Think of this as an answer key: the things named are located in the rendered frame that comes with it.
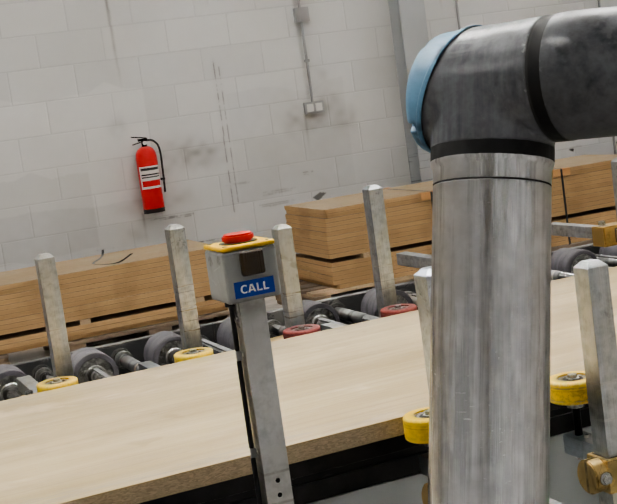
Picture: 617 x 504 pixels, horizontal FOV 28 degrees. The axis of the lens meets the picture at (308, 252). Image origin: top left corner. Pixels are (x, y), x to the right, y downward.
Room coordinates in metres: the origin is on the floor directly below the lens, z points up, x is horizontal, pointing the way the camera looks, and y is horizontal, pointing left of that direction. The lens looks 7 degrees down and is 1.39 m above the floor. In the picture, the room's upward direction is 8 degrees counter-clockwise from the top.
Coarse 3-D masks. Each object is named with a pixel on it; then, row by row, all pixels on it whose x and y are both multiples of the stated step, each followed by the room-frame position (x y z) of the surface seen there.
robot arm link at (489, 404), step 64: (448, 64) 1.16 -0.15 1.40; (512, 64) 1.12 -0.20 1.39; (448, 128) 1.15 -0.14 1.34; (512, 128) 1.13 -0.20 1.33; (448, 192) 1.14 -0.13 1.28; (512, 192) 1.12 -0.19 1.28; (448, 256) 1.13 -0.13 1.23; (512, 256) 1.11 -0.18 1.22; (448, 320) 1.11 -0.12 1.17; (512, 320) 1.09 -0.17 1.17; (448, 384) 1.10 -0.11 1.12; (512, 384) 1.08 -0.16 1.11; (448, 448) 1.09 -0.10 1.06; (512, 448) 1.07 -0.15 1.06
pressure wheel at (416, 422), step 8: (424, 408) 1.81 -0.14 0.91; (408, 416) 1.78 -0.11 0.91; (416, 416) 1.78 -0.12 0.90; (424, 416) 1.77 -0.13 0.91; (408, 424) 1.76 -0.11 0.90; (416, 424) 1.75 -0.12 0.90; (424, 424) 1.74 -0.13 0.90; (408, 432) 1.76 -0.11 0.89; (416, 432) 1.75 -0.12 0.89; (424, 432) 1.74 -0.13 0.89; (408, 440) 1.76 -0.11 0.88; (416, 440) 1.75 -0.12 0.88; (424, 440) 1.74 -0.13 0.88
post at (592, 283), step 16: (576, 272) 1.73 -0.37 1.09; (592, 272) 1.71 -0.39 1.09; (608, 272) 1.72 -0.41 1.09; (576, 288) 1.74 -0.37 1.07; (592, 288) 1.71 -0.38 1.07; (608, 288) 1.72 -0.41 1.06; (592, 304) 1.71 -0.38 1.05; (608, 304) 1.72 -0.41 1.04; (592, 320) 1.71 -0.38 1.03; (608, 320) 1.72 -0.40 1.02; (592, 336) 1.71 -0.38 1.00; (608, 336) 1.72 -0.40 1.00; (592, 352) 1.72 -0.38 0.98; (608, 352) 1.72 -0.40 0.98; (592, 368) 1.72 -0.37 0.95; (608, 368) 1.72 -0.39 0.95; (592, 384) 1.73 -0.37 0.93; (608, 384) 1.71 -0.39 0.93; (592, 400) 1.73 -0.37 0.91; (608, 400) 1.71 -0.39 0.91; (592, 416) 1.73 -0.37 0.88; (608, 416) 1.71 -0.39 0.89; (592, 432) 1.74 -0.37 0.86; (608, 432) 1.71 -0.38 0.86; (608, 448) 1.71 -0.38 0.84; (608, 496) 1.72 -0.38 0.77
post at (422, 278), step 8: (416, 272) 1.65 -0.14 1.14; (424, 272) 1.63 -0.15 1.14; (416, 280) 1.64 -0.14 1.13; (424, 280) 1.62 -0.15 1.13; (416, 288) 1.64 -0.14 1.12; (424, 288) 1.62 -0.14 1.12; (416, 296) 1.65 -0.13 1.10; (424, 296) 1.63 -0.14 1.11; (424, 304) 1.63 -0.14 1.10; (424, 312) 1.63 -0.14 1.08; (424, 320) 1.63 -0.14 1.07; (424, 328) 1.64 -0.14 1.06; (424, 336) 1.64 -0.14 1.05; (424, 344) 1.64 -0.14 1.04; (424, 352) 1.64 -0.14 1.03
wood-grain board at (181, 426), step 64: (384, 320) 2.58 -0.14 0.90; (576, 320) 2.31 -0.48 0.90; (128, 384) 2.30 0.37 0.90; (192, 384) 2.22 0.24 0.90; (320, 384) 2.08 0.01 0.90; (384, 384) 2.02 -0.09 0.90; (0, 448) 1.95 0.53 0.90; (64, 448) 1.89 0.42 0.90; (128, 448) 1.84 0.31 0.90; (192, 448) 1.79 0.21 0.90; (320, 448) 1.76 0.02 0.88
